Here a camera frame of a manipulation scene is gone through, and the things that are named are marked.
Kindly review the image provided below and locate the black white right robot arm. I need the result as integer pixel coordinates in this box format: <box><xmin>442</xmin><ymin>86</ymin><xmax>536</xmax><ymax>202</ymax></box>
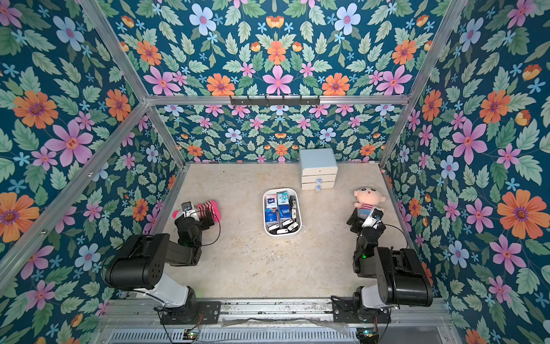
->
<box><xmin>347</xmin><ymin>208</ymin><xmax>434</xmax><ymax>322</ymax></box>

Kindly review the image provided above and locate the white plastic storage box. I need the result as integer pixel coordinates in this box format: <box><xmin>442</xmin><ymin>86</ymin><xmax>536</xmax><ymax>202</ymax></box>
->
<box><xmin>262</xmin><ymin>188</ymin><xmax>303</xmax><ymax>238</ymax></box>

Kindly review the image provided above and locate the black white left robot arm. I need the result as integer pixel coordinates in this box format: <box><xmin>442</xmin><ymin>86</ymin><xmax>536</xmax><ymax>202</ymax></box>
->
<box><xmin>103</xmin><ymin>201</ymin><xmax>221</xmax><ymax>325</ymax></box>

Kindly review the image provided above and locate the pink white striped plush toy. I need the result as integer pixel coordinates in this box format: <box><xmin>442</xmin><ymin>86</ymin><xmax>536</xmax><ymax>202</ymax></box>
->
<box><xmin>171</xmin><ymin>200</ymin><xmax>221</xmax><ymax>223</ymax></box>

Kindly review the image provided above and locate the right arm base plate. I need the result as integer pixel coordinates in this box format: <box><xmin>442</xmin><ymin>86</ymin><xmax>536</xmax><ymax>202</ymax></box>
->
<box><xmin>330</xmin><ymin>296</ymin><xmax>391</xmax><ymax>324</ymax></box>

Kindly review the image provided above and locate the dark blue Tempo tissue pack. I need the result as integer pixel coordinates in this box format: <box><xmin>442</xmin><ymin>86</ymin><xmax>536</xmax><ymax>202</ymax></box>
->
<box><xmin>278</xmin><ymin>204</ymin><xmax>292</xmax><ymax>221</ymax></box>

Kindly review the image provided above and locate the blue floral tissue pack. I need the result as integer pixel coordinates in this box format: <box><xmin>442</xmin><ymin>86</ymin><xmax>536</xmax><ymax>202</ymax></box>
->
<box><xmin>264</xmin><ymin>208</ymin><xmax>278</xmax><ymax>226</ymax></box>

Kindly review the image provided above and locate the pink bald baby doll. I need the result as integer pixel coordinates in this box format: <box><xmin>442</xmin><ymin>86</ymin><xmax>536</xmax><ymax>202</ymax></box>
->
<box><xmin>354</xmin><ymin>187</ymin><xmax>386</xmax><ymax>219</ymax></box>

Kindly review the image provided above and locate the black wall hook rail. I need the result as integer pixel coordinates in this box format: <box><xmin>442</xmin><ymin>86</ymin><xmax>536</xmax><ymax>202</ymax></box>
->
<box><xmin>229</xmin><ymin>95</ymin><xmax>321</xmax><ymax>107</ymax></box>

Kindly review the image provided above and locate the pink Tempo tissue pack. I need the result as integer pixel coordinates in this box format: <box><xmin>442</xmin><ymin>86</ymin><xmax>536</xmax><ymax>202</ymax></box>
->
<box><xmin>266</xmin><ymin>193</ymin><xmax>278</xmax><ymax>209</ymax></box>

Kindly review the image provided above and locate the teal cartoon tissue pack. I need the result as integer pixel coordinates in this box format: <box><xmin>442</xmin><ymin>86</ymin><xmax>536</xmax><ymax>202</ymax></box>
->
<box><xmin>276</xmin><ymin>191</ymin><xmax>289</xmax><ymax>206</ymax></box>

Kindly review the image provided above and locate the pale blue mini drawer chest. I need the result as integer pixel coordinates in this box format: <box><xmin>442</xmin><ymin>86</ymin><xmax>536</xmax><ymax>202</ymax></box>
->
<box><xmin>299</xmin><ymin>148</ymin><xmax>338</xmax><ymax>191</ymax></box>

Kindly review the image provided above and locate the white ventilation grille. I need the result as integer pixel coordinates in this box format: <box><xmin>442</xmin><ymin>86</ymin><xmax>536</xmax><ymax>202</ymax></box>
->
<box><xmin>106</xmin><ymin>328</ymin><xmax>359</xmax><ymax>343</ymax></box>

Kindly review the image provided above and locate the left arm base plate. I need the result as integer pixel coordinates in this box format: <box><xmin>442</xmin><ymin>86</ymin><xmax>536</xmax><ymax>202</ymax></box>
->
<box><xmin>160</xmin><ymin>301</ymin><xmax>221</xmax><ymax>325</ymax></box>

